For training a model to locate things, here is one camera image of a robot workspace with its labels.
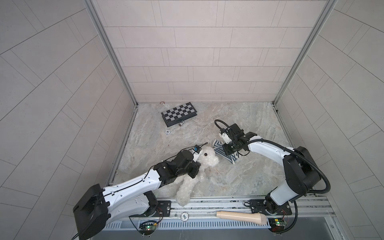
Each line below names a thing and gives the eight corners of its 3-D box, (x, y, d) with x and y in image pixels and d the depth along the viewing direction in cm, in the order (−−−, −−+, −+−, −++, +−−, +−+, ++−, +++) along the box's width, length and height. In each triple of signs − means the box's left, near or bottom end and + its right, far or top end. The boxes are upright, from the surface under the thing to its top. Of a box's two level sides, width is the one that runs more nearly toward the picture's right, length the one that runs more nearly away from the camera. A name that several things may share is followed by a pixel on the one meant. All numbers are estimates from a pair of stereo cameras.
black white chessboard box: (167, 127, 103) (166, 125, 101) (161, 115, 110) (160, 113, 108) (198, 114, 111) (198, 112, 108) (190, 104, 118) (190, 101, 115)
